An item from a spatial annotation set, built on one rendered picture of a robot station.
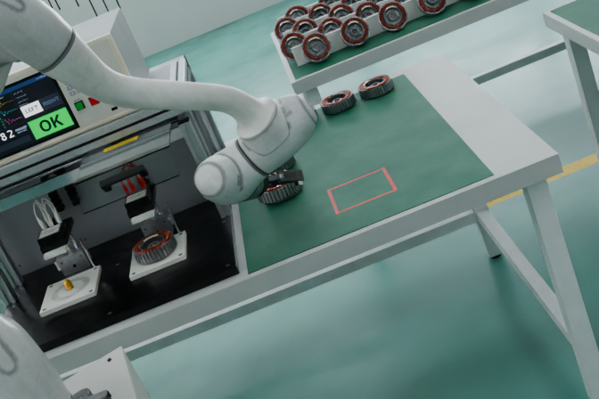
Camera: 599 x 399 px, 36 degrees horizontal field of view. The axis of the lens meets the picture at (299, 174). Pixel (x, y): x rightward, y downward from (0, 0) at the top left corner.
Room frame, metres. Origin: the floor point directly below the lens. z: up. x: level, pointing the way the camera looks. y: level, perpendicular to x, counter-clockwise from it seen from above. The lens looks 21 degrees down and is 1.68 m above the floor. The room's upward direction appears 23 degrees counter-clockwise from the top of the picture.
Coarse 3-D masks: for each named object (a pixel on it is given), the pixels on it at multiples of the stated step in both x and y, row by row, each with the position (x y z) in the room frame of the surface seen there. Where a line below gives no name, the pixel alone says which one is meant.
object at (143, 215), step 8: (144, 192) 2.22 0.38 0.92; (152, 192) 2.27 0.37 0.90; (128, 200) 2.21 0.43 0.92; (136, 200) 2.20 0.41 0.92; (144, 200) 2.20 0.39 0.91; (152, 200) 2.22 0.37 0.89; (128, 208) 2.20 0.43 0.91; (136, 208) 2.20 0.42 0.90; (144, 208) 2.20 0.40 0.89; (152, 208) 2.20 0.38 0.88; (128, 216) 2.20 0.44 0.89; (136, 216) 2.19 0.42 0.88; (144, 216) 2.17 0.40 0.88; (152, 216) 2.29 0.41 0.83
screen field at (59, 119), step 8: (56, 112) 2.28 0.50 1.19; (64, 112) 2.28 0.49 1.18; (32, 120) 2.29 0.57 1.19; (40, 120) 2.28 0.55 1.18; (48, 120) 2.28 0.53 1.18; (56, 120) 2.28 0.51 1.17; (64, 120) 2.28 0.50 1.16; (32, 128) 2.29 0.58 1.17; (40, 128) 2.28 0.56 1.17; (48, 128) 2.28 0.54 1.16; (56, 128) 2.28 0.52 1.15; (40, 136) 2.29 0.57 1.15
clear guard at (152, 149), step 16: (144, 128) 2.27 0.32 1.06; (160, 128) 2.21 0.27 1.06; (112, 144) 2.25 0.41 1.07; (128, 144) 2.19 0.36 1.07; (144, 144) 2.13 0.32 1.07; (160, 144) 2.08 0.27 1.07; (96, 160) 2.17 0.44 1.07; (112, 160) 2.11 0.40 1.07; (128, 160) 2.06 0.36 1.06; (144, 160) 2.04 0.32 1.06; (160, 160) 2.03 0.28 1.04; (80, 176) 2.09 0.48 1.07; (96, 176) 2.05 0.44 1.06; (160, 176) 2.00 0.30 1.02; (80, 192) 2.03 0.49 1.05; (96, 192) 2.02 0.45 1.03; (112, 192) 2.01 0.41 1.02; (128, 192) 2.00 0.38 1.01; (96, 208) 2.00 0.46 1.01
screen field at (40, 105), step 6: (48, 96) 2.28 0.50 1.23; (54, 96) 2.28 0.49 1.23; (36, 102) 2.28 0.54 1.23; (42, 102) 2.28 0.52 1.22; (48, 102) 2.28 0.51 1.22; (54, 102) 2.28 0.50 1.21; (60, 102) 2.28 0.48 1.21; (24, 108) 2.29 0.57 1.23; (30, 108) 2.28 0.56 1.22; (36, 108) 2.28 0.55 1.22; (42, 108) 2.28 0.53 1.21; (48, 108) 2.28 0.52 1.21; (24, 114) 2.29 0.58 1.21; (30, 114) 2.28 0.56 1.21
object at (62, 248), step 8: (56, 224) 2.26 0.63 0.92; (64, 224) 2.30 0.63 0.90; (72, 224) 2.32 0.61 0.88; (40, 232) 2.25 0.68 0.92; (48, 232) 2.23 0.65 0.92; (56, 232) 2.20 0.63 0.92; (64, 232) 2.23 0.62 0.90; (40, 240) 2.20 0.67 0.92; (48, 240) 2.20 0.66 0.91; (56, 240) 2.20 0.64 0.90; (64, 240) 2.20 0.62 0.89; (72, 240) 2.30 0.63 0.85; (40, 248) 2.20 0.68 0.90; (48, 248) 2.20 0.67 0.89; (56, 248) 2.20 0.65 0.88; (64, 248) 2.18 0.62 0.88; (48, 256) 2.18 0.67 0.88
